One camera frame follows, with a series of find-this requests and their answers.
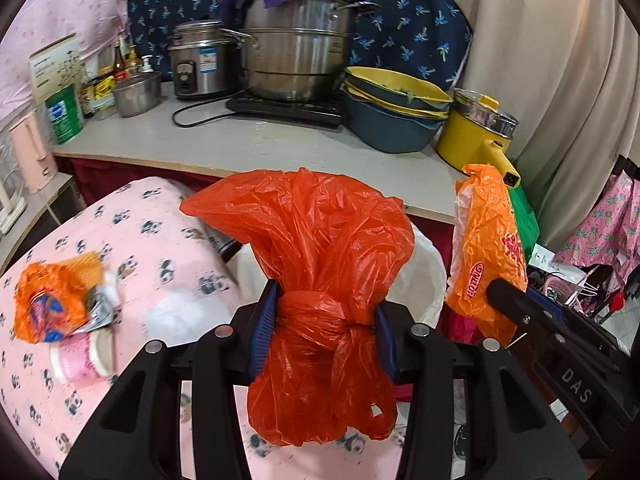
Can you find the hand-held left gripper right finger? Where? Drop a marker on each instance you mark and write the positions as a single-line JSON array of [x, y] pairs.
[[387, 345]]

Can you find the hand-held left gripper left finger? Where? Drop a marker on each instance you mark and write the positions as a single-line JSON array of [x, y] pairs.
[[265, 330]]

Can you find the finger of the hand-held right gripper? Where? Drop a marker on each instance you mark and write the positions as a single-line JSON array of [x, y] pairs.
[[580, 317], [510, 300]]

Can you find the orange printed plastic bag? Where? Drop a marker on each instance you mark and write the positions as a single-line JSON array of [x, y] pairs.
[[487, 250]]

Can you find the bin with white liner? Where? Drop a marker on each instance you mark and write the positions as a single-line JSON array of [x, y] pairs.
[[427, 280]]

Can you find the knotted red plastic bag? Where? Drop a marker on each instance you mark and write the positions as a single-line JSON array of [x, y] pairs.
[[310, 240]]

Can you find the yellow waffle cloth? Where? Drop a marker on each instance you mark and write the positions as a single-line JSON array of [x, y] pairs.
[[87, 265]]

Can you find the pink paper cup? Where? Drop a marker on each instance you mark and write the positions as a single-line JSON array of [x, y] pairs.
[[77, 362]]

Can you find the orange snack bag blue print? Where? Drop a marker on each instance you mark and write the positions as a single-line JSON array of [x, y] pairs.
[[45, 290]]

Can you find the pink plastic basket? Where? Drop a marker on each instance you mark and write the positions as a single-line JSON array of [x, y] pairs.
[[565, 290]]

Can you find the green plastic bag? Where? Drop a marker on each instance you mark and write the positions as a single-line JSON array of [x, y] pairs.
[[525, 220]]

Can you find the pink pineapple print cloth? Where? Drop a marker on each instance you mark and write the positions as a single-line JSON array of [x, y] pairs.
[[605, 220]]

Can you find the yellow electric pot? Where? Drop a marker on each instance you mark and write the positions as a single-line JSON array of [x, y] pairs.
[[465, 140]]

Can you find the grey counter board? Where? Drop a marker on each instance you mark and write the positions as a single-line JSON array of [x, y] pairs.
[[250, 145]]

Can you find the blue plastic basin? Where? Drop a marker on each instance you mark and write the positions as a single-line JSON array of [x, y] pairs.
[[390, 132]]

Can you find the beige curtain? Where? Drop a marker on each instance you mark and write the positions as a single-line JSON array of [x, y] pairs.
[[550, 85]]

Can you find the black induction cooker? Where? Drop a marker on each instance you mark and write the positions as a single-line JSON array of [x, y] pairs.
[[280, 107]]

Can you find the yellow plastic basin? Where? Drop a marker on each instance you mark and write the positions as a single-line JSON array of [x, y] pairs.
[[395, 82]]

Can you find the small steel pot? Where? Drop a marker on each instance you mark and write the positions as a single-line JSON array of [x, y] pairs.
[[136, 95]]

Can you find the large steel steamer pot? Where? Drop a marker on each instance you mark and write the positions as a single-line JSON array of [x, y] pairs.
[[295, 60]]

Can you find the steel rice cooker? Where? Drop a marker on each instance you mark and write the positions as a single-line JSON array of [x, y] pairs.
[[200, 65]]

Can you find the yellow label jar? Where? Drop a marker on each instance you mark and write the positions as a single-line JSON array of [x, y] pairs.
[[105, 92]]

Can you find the white glass kettle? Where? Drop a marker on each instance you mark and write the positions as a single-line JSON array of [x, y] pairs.
[[10, 195]]

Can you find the white pump bottle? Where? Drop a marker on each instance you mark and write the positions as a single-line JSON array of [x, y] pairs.
[[148, 66]]

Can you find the dark glass bottle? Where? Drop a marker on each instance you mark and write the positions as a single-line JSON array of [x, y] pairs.
[[87, 100]]

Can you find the blue patterned cloth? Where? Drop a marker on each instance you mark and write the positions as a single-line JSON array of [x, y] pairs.
[[415, 25]]

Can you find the pink electric kettle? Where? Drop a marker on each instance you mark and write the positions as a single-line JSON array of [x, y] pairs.
[[32, 155]]

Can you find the green tin can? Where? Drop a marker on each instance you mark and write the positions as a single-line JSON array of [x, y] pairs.
[[65, 115]]

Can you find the amber sauce bottle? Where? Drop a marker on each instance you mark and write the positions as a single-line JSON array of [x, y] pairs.
[[134, 60]]

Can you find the dark sauce bottle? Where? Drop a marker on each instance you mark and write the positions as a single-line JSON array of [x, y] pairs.
[[119, 60]]

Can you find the white cardboard box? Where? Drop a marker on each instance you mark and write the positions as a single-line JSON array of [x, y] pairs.
[[55, 65]]

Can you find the pink dotted curtain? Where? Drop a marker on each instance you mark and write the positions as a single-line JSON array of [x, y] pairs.
[[60, 0]]

